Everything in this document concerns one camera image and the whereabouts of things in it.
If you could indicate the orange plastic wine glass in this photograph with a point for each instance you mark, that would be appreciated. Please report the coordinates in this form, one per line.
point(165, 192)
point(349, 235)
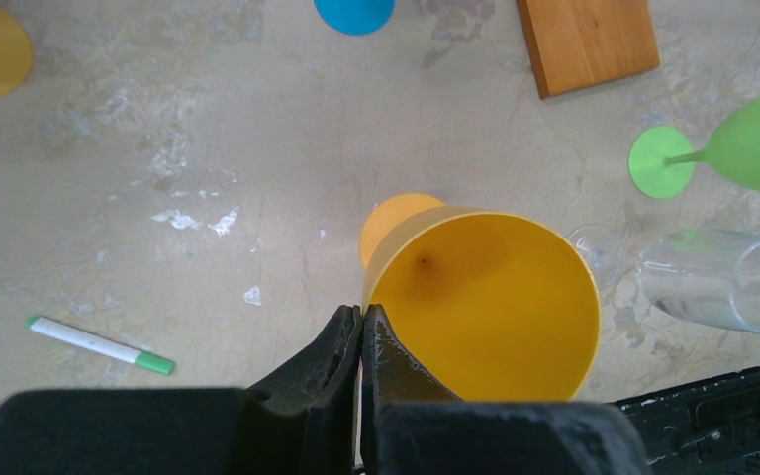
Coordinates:
point(495, 306)

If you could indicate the green plastic wine glass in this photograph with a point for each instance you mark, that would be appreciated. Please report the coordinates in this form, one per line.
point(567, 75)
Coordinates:
point(662, 161)

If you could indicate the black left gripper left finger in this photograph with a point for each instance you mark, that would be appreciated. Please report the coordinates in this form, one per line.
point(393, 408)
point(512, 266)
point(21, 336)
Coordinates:
point(299, 419)

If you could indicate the clear wine glass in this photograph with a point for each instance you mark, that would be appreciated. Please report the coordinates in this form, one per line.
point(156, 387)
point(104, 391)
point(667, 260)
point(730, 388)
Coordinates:
point(704, 276)

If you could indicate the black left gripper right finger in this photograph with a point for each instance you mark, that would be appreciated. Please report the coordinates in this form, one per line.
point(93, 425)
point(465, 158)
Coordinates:
point(412, 424)

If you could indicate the green capped white marker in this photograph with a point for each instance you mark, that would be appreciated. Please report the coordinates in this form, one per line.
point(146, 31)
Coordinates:
point(98, 344)

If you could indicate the gold wire glass rack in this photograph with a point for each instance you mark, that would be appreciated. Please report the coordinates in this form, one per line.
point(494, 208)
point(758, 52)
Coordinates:
point(575, 44)

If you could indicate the blue plastic wine glass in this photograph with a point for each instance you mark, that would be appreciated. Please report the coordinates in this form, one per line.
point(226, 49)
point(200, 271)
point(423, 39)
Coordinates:
point(355, 17)

